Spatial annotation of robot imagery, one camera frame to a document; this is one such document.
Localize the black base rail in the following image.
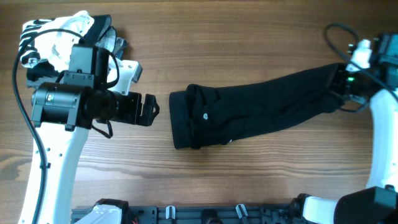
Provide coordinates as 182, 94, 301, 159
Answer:
70, 198, 312, 224

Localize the black folded garment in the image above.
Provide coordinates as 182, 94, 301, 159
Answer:
26, 14, 118, 82

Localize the white lace garment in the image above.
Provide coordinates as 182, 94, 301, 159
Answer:
34, 11, 95, 72

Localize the black t-shirt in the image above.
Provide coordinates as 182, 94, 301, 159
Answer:
169, 63, 343, 149

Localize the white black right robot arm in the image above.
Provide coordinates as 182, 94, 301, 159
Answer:
290, 32, 397, 223

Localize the black white striped garment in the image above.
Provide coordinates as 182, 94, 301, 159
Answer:
19, 19, 53, 68

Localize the grey folded garment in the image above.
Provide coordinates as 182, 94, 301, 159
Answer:
26, 27, 127, 89

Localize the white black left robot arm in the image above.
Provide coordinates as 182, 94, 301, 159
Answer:
19, 44, 160, 223

